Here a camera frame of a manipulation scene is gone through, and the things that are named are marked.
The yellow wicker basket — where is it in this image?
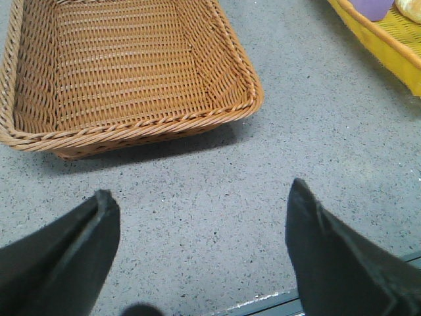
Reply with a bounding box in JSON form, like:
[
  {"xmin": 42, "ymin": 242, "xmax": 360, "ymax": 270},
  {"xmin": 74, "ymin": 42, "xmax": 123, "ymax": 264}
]
[{"xmin": 329, "ymin": 1, "xmax": 420, "ymax": 97}]

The brown wicker basket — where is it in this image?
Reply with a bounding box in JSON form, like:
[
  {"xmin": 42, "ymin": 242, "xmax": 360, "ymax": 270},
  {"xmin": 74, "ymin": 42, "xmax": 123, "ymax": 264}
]
[{"xmin": 1, "ymin": 1, "xmax": 264, "ymax": 159}]

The beige tape roll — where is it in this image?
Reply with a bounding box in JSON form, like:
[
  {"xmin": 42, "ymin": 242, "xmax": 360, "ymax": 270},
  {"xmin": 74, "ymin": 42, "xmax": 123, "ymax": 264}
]
[{"xmin": 395, "ymin": 0, "xmax": 421, "ymax": 24}]

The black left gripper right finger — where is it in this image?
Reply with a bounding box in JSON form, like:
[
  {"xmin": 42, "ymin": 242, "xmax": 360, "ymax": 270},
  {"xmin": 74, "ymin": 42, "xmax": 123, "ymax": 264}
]
[{"xmin": 285, "ymin": 178, "xmax": 420, "ymax": 315}]

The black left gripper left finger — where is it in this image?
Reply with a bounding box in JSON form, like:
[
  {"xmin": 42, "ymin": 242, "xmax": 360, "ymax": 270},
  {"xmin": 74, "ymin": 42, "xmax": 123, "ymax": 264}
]
[{"xmin": 1, "ymin": 190, "xmax": 120, "ymax": 315}]

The purple foam block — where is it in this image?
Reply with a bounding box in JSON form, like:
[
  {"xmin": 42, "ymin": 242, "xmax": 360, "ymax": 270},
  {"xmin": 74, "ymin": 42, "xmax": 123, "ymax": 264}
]
[{"xmin": 349, "ymin": 0, "xmax": 394, "ymax": 21}]

